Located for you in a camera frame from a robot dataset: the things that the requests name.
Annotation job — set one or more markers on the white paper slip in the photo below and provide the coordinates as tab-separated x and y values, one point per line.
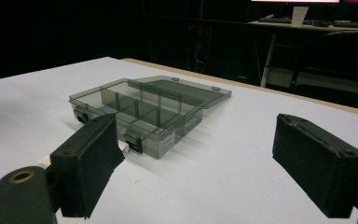
48	161

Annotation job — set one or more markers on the black keyboard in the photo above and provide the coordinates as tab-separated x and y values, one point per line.
275	20

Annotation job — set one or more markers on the wooden desk with white legs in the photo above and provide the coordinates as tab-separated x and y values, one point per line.
310	46

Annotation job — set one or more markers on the clear grey plastic organizer box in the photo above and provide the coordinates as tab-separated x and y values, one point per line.
149	107

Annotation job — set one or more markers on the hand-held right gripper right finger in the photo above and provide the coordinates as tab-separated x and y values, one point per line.
318	168

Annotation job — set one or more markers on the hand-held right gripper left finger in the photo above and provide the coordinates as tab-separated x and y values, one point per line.
85	169

